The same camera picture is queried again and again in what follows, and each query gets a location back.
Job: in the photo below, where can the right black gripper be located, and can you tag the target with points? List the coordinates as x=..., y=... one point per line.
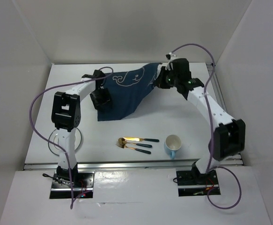
x=159, y=82

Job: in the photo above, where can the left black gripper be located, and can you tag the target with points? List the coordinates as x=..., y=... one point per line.
x=106, y=99

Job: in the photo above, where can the navy blue whale placemat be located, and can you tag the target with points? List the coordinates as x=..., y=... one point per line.
x=127, y=90

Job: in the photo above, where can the gold spoon green handle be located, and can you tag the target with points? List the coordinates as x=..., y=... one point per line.
x=123, y=141

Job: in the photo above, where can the gold fork green handle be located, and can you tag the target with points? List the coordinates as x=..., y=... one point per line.
x=123, y=146

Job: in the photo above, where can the gold knife green handle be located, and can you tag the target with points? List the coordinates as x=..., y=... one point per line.
x=136, y=139

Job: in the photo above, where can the white plate green rim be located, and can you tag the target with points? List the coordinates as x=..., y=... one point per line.
x=55, y=139

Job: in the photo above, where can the light blue mug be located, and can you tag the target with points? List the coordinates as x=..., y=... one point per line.
x=172, y=144

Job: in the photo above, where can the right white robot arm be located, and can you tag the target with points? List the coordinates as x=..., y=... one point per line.
x=227, y=133

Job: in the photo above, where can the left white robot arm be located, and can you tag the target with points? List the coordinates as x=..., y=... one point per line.
x=66, y=116

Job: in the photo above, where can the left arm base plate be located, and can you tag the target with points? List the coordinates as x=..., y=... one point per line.
x=82, y=188

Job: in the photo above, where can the aluminium rail front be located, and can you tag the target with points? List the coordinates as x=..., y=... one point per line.
x=117, y=165

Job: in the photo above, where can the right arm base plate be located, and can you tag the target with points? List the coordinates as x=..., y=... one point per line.
x=188, y=186

